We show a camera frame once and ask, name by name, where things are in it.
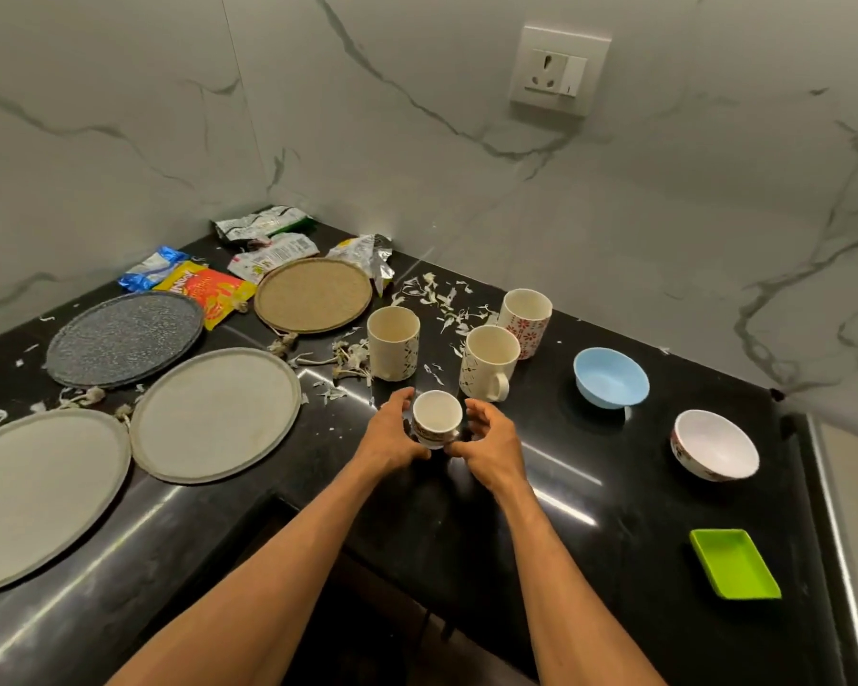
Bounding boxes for person's left hand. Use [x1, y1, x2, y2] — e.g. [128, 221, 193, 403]
[357, 387, 432, 480]

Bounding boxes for person's right hand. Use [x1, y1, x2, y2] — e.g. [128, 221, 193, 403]
[446, 398, 531, 498]

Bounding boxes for small patterned white cup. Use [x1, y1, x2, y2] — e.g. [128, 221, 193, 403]
[412, 390, 465, 451]

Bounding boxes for person's left forearm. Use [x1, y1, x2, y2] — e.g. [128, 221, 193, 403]
[106, 450, 383, 686]

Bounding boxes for person's right forearm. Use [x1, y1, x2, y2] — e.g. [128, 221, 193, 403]
[499, 478, 667, 686]

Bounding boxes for cream mug with leaf print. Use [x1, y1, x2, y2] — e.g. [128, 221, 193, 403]
[367, 305, 421, 383]

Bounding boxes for pile of vegetable stem scraps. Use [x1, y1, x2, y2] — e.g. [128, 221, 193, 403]
[267, 332, 374, 405]

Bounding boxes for white mug with red flowers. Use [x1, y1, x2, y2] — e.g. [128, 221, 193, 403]
[497, 288, 553, 361]

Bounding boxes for scattered white peel scraps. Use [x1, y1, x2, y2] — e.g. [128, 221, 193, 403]
[389, 272, 503, 338]

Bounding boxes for light blue bowl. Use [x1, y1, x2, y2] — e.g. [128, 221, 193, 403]
[573, 347, 651, 411]

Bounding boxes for tan round plate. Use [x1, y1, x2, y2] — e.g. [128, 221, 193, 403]
[254, 257, 375, 335]

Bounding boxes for silver crumpled wrapper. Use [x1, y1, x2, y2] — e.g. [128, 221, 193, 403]
[325, 234, 396, 298]

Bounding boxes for white wrapper with green print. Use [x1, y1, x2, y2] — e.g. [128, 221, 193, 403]
[227, 233, 321, 285]

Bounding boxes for white bowl with floral outside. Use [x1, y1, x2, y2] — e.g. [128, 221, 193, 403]
[671, 410, 761, 484]

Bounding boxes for orange and yellow snack wrapper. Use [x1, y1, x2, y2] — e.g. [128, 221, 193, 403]
[153, 261, 258, 332]

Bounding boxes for green and white wrapper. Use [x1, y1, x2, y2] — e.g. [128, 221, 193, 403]
[214, 205, 316, 245]

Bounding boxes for green rectangular tray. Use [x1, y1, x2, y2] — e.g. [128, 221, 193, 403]
[689, 528, 783, 602]

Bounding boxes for dark speckled round plate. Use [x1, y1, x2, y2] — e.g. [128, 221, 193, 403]
[45, 291, 207, 391]

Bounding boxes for blue and white wrapper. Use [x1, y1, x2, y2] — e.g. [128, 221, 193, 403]
[118, 246, 190, 294]

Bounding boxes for large grey round plate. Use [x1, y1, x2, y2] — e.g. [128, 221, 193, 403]
[0, 408, 133, 599]

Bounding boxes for steel appliance edge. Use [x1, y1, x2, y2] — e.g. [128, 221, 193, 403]
[779, 410, 858, 686]

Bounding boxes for cream mug with handle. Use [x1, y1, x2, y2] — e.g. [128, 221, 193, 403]
[459, 324, 522, 404]

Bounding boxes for white wall power socket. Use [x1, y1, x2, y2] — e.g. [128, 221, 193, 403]
[508, 22, 613, 119]

